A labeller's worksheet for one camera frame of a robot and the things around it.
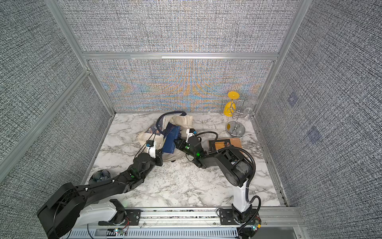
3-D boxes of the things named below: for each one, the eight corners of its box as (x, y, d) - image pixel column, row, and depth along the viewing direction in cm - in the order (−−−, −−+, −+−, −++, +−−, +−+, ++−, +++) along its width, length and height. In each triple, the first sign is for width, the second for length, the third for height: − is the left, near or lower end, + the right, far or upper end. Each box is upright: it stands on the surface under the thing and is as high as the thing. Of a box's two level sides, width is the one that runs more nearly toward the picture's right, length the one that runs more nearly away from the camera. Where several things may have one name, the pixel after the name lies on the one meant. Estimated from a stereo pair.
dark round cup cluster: (93, 186, 85) (88, 183, 81) (93, 178, 88) (88, 174, 84) (113, 178, 88) (109, 175, 84) (112, 170, 91) (108, 167, 87)
